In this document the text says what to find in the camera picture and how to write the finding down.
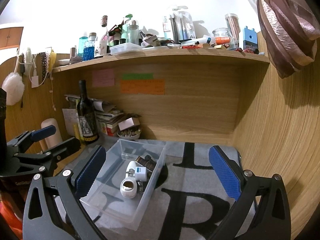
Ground handwritten paper note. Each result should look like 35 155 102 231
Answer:
62 108 79 134

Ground dark wine bottle elephant label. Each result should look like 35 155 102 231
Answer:
76 79 100 145

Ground white charger plug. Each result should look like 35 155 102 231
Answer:
134 166 148 182

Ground brown hanging cloth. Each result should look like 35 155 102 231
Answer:
257 0 316 79

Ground blue box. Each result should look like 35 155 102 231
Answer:
242 26 258 50

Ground clear bottle with green cap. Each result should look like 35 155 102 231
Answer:
122 14 133 44

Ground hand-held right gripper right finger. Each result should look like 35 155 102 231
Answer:
208 145 292 240

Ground clear glass bottle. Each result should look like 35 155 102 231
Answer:
127 20 139 44

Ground glass bottle with dark stopper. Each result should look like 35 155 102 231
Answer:
101 16 110 52

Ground white bowl of marbles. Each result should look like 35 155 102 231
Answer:
119 127 142 137

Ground small white cardboard box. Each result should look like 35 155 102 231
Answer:
118 117 140 131

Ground packaged toothbrushes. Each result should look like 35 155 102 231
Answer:
164 5 195 43

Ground white handheld massage device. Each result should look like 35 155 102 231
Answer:
120 160 140 198

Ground tall jar of sticks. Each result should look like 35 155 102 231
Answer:
224 13 240 49

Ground grey mat with black letters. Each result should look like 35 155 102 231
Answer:
54 139 258 240

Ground teal plastic bottle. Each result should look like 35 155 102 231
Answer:
79 36 88 57

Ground clear plastic storage bin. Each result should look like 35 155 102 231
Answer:
79 139 167 231

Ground white ceramic bowl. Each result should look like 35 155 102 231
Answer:
117 130 142 140

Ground green sticky note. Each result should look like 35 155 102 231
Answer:
122 73 154 80

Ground orange sticky note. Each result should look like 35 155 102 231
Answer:
120 79 165 95

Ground cream cylinder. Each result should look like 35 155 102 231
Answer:
41 118 63 153

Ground stack of books and papers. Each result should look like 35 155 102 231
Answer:
94 99 128 137

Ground white fluffy pompom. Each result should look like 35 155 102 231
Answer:
1 72 25 106

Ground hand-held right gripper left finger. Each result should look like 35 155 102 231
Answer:
22 145 109 240

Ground wooden cabinet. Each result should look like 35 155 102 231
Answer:
0 26 24 50

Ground orange cloth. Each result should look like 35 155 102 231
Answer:
0 192 25 240

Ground pink sticky note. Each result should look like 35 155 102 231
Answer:
92 69 115 88

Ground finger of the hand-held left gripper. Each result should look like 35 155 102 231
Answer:
7 125 57 153
15 137 82 178

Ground white plastic container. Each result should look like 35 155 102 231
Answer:
110 42 142 55

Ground blue patterned glass bottle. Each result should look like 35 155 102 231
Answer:
83 32 97 61

